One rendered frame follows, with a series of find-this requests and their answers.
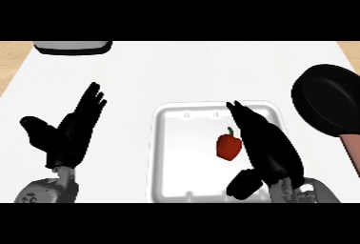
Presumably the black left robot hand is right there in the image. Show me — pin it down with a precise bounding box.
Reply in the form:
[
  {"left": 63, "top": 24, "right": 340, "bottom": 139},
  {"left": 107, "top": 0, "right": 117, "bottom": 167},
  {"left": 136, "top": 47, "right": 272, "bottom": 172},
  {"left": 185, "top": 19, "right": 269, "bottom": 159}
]
[{"left": 18, "top": 81, "right": 108, "bottom": 170}]

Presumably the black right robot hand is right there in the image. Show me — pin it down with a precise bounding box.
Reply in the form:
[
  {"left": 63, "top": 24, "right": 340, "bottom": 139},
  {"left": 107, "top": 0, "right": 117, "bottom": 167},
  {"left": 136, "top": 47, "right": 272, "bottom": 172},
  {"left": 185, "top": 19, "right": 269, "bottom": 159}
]
[{"left": 225, "top": 100, "right": 307, "bottom": 201}]

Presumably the red bell pepper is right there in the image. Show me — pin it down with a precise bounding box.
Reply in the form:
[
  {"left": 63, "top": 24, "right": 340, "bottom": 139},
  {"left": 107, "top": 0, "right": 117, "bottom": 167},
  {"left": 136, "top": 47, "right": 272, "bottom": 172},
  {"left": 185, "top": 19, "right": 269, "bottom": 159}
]
[{"left": 216, "top": 126, "right": 244, "bottom": 162}]

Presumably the white plastic tray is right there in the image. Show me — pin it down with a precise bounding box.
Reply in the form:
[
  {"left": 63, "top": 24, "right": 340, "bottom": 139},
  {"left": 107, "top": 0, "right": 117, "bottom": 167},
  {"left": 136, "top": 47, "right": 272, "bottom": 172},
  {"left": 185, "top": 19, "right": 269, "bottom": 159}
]
[{"left": 148, "top": 100, "right": 285, "bottom": 204}]

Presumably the grey and black appliance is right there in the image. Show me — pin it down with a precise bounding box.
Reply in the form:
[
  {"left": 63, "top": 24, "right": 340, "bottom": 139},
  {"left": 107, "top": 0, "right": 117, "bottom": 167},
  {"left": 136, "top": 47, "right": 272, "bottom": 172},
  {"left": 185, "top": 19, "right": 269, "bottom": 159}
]
[{"left": 33, "top": 41, "right": 114, "bottom": 57}]

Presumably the black pan with pink handle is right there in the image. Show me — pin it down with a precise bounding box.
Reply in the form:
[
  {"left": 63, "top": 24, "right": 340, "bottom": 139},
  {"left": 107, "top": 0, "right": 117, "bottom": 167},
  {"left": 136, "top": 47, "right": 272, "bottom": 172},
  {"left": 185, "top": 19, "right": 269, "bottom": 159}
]
[{"left": 290, "top": 64, "right": 360, "bottom": 177}]

